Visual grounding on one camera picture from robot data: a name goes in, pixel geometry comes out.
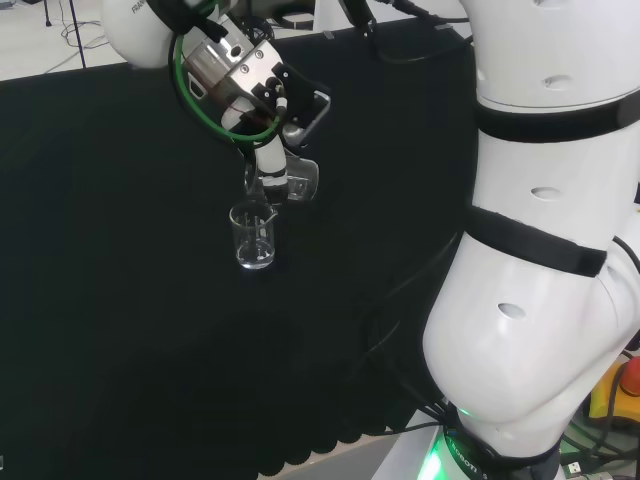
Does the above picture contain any black cable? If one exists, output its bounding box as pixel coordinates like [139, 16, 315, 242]
[339, 0, 474, 65]
[357, 229, 461, 436]
[612, 234, 640, 277]

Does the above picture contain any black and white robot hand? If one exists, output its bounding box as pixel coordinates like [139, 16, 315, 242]
[247, 136, 302, 206]

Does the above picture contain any small clear glass beaker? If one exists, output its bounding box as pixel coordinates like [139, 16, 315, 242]
[228, 202, 279, 271]

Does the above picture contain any black bench cloth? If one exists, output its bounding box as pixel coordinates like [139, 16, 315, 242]
[0, 22, 481, 480]

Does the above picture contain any large clear glass beaker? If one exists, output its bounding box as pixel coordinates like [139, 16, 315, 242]
[243, 152, 320, 204]

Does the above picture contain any black tripod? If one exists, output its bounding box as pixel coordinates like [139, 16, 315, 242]
[43, 0, 87, 69]

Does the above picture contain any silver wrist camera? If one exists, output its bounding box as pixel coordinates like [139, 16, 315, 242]
[282, 89, 332, 150]

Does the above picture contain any yellow stop button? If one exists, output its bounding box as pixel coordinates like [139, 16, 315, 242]
[588, 357, 640, 426]

